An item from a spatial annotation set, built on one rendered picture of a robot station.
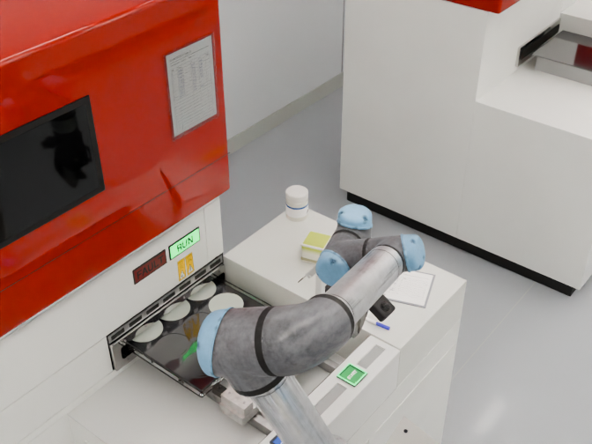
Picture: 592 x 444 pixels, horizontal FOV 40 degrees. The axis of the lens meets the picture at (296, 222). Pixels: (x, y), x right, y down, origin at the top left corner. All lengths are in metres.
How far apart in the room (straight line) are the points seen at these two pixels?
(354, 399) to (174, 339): 0.55
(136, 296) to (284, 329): 0.97
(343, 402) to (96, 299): 0.67
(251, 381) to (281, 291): 0.96
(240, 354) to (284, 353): 0.08
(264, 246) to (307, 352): 1.18
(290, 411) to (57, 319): 0.78
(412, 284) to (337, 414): 0.52
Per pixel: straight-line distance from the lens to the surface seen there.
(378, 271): 1.50
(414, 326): 2.20
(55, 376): 2.15
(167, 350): 2.24
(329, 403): 2.01
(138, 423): 2.19
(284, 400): 1.44
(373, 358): 2.12
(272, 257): 2.41
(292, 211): 2.52
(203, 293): 2.40
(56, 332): 2.07
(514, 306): 3.80
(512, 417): 3.34
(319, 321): 1.30
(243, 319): 1.34
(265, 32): 4.70
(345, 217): 1.73
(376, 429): 2.26
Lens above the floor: 2.47
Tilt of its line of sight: 36 degrees down
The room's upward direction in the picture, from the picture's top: straight up
